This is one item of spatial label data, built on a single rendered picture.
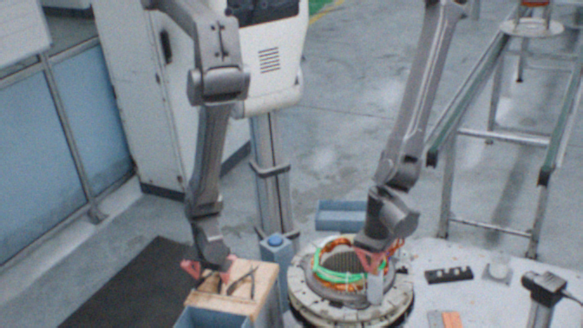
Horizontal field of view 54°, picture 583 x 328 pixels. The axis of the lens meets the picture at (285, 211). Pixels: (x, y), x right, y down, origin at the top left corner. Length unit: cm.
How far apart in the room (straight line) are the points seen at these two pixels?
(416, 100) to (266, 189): 74
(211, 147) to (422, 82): 44
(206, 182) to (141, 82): 234
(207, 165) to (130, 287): 212
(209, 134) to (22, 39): 232
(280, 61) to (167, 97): 196
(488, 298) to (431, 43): 95
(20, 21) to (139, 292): 153
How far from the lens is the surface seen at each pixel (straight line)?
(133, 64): 353
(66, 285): 345
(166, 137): 362
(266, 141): 171
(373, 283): 133
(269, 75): 158
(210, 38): 103
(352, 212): 179
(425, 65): 118
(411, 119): 116
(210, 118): 109
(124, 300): 319
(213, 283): 152
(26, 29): 338
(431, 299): 186
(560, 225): 364
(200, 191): 126
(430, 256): 202
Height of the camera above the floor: 205
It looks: 35 degrees down
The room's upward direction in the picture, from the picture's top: 6 degrees counter-clockwise
